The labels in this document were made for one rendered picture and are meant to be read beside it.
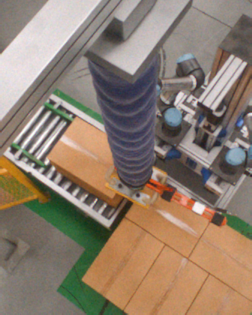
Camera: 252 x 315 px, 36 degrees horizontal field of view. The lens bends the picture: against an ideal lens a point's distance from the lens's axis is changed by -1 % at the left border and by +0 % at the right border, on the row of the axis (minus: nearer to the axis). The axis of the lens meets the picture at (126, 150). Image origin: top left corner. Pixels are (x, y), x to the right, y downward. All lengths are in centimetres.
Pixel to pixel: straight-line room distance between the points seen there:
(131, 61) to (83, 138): 205
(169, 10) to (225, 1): 386
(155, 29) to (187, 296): 245
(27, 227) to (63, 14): 320
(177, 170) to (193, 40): 159
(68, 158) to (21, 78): 219
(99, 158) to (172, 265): 101
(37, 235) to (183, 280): 148
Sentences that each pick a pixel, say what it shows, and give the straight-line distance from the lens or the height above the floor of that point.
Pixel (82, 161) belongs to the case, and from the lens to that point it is 296.
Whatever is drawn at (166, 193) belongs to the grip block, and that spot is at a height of 122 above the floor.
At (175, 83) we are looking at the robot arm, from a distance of 226.
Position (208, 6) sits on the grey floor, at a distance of 488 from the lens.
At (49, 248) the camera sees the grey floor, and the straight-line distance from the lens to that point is 386.
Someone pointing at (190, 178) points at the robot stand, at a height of 21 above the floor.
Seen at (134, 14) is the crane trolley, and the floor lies 294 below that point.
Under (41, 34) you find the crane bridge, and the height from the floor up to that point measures 305.
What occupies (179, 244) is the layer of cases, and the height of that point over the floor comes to 54.
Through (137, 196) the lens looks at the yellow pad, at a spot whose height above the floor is 112.
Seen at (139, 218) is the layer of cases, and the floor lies 54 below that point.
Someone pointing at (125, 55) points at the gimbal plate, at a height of 287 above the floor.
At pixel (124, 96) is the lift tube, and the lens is 130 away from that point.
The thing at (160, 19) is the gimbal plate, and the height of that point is 287.
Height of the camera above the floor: 374
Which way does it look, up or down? 71 degrees down
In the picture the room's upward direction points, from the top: 9 degrees counter-clockwise
